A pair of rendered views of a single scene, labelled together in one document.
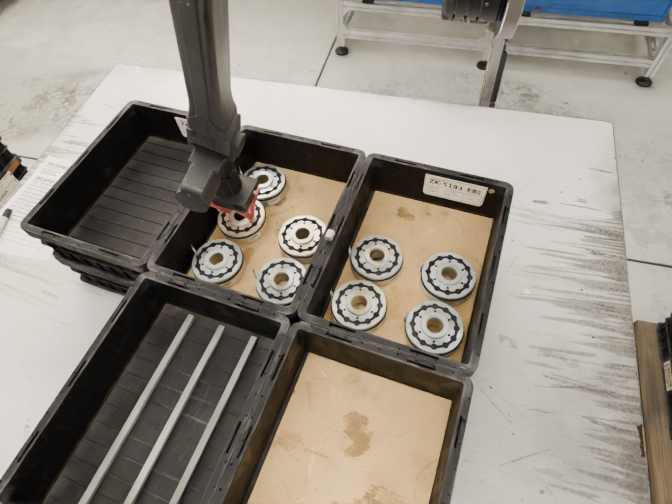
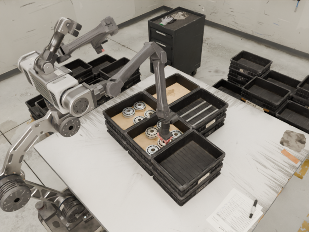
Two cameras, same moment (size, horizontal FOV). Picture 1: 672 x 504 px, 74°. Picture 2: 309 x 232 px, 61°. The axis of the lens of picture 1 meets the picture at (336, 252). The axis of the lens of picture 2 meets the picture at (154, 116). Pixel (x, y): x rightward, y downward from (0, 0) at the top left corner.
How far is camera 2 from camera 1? 1.98 m
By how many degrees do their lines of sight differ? 77
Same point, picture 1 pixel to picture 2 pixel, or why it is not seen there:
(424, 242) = (125, 122)
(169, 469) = (200, 109)
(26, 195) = (243, 224)
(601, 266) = (88, 117)
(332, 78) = not seen: outside the picture
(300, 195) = (144, 146)
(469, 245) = (117, 118)
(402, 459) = not seen: hidden behind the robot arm
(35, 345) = (236, 161)
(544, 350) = not seen: hidden behind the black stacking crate
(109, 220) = (203, 165)
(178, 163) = (175, 176)
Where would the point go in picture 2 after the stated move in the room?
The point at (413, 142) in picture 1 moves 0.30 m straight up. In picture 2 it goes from (90, 170) to (81, 142)
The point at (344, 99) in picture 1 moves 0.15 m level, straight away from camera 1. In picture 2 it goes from (94, 204) to (78, 223)
